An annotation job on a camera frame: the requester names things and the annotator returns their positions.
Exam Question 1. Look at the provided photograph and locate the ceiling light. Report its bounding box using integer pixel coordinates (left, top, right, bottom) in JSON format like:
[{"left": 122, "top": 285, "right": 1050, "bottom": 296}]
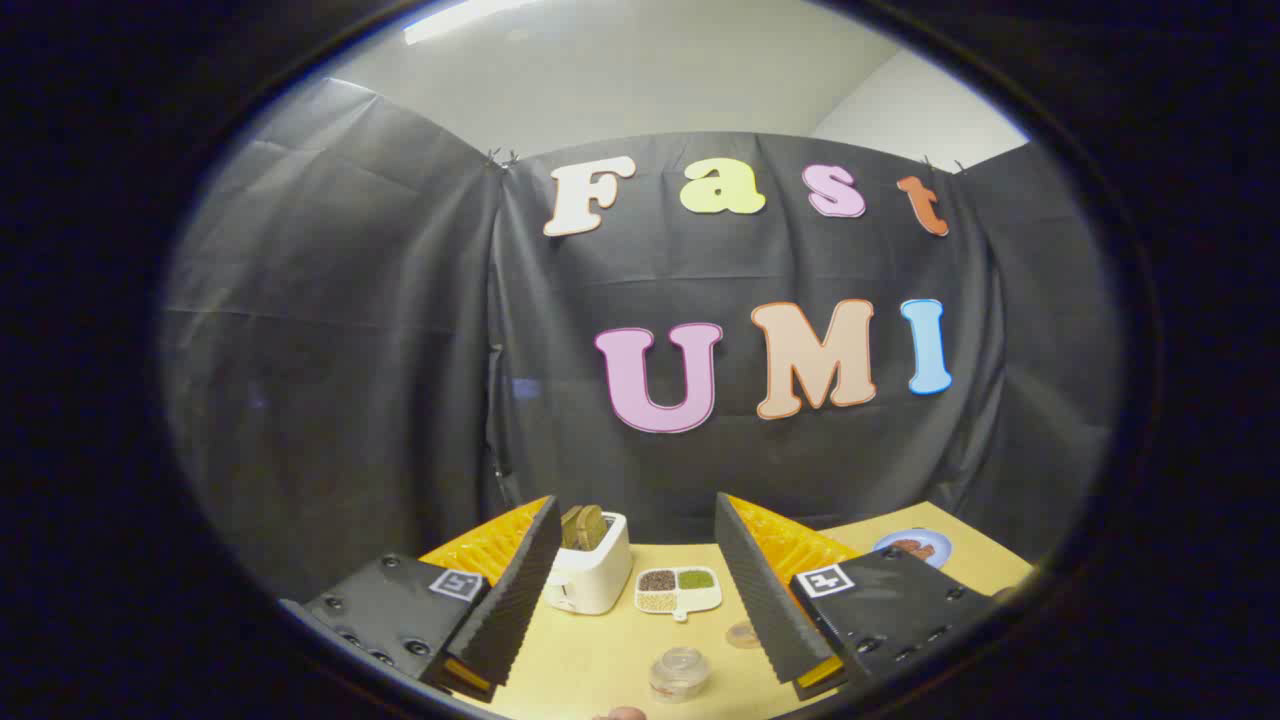
[{"left": 403, "top": 0, "right": 541, "bottom": 46}]

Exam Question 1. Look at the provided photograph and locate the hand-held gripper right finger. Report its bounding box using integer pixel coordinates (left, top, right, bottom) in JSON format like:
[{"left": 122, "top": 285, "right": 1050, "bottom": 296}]
[{"left": 713, "top": 491, "right": 998, "bottom": 703}]

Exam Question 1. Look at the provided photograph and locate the white toaster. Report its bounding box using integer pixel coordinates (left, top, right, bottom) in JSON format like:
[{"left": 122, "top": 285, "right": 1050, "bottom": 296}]
[{"left": 543, "top": 510, "right": 634, "bottom": 616}]

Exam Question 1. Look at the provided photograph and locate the light blue plate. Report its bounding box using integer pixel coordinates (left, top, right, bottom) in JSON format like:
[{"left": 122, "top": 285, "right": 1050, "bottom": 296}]
[{"left": 872, "top": 527, "right": 953, "bottom": 569}]

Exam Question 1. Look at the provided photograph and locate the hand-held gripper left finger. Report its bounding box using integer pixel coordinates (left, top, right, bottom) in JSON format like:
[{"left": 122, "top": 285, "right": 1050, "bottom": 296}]
[{"left": 283, "top": 495, "right": 564, "bottom": 703}]

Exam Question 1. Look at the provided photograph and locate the wooden table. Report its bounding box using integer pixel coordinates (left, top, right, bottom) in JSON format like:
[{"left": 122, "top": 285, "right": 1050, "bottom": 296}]
[{"left": 480, "top": 500, "right": 1036, "bottom": 720}]

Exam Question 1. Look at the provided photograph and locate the white divided tray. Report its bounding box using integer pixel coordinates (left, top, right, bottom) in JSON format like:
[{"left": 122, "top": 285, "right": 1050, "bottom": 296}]
[{"left": 634, "top": 566, "right": 723, "bottom": 623}]

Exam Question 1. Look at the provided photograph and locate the clear glass bottle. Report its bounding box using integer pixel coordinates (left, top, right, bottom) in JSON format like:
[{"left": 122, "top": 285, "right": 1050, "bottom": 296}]
[{"left": 648, "top": 646, "right": 712, "bottom": 704}]

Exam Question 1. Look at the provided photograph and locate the black backdrop cloth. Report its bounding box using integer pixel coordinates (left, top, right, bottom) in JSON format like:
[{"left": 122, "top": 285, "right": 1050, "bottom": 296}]
[{"left": 160, "top": 78, "right": 1126, "bottom": 601}]

